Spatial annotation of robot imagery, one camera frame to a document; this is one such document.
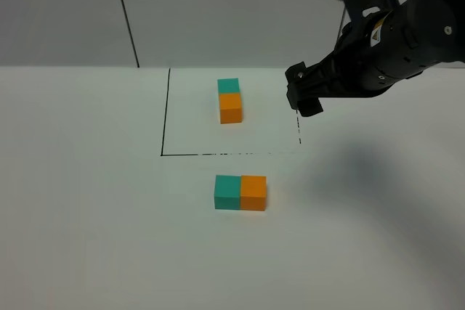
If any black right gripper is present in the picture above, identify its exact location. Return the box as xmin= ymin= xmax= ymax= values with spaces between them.
xmin=285 ymin=12 xmax=429 ymax=117

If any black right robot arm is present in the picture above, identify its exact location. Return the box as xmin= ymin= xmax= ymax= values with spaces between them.
xmin=286 ymin=0 xmax=464 ymax=117

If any teal template block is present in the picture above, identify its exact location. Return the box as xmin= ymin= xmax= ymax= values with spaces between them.
xmin=217 ymin=78 xmax=240 ymax=94

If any orange template block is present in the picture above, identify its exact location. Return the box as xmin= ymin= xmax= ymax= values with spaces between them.
xmin=219 ymin=93 xmax=243 ymax=124

